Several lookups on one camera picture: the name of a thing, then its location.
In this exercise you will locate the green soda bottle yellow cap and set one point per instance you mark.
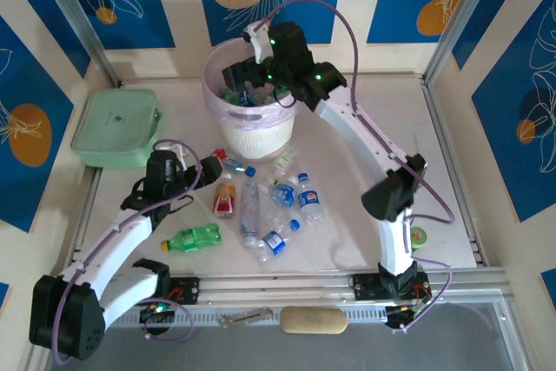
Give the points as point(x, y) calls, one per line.
point(195, 238)

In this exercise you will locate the pepsi bottle blue cap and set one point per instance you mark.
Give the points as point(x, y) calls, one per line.
point(309, 199)

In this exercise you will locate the beige oval pad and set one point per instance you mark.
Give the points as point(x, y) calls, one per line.
point(313, 321)

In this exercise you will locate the aluminium front rail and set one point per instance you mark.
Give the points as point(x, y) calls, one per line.
point(269, 290)

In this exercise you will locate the mint green lunch box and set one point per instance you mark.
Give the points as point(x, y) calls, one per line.
point(113, 127)

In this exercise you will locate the green tape roll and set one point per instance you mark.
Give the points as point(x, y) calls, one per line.
point(420, 238)

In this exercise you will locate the flat metal bracket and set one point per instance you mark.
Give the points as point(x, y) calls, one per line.
point(243, 319)

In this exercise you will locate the aluminium back rail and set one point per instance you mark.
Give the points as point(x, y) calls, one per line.
point(391, 77)

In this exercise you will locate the aluminium frame post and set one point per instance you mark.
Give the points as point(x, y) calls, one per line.
point(466, 10)
point(76, 10)

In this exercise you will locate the small green white carton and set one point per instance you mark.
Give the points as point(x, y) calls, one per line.
point(281, 163)
point(292, 154)

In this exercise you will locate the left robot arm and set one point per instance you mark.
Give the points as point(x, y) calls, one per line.
point(117, 240)

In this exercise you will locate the pink plastic bin liner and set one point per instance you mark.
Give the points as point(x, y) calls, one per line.
point(282, 117)

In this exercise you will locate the white waste bin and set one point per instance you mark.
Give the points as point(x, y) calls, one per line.
point(256, 138)

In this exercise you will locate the blue label bottle white cap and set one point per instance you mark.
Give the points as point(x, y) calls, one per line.
point(284, 195)

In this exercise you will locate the crushed clear plastic bottle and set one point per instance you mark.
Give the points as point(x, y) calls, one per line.
point(250, 210)

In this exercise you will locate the black controller board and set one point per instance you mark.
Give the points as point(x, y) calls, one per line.
point(401, 316)
point(156, 310)

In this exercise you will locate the red label bottle white cap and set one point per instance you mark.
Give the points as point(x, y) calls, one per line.
point(224, 197)

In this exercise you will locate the small clear bottle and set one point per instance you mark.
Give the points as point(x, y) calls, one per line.
point(270, 180)

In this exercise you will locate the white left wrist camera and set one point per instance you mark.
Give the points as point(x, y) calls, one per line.
point(178, 158)

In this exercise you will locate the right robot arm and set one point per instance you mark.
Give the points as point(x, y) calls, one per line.
point(352, 123)

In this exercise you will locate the aluminium side rail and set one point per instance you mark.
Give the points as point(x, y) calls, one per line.
point(436, 119)
point(87, 214)

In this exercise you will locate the clear bottle with red pieces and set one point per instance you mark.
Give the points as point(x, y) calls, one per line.
point(234, 164)

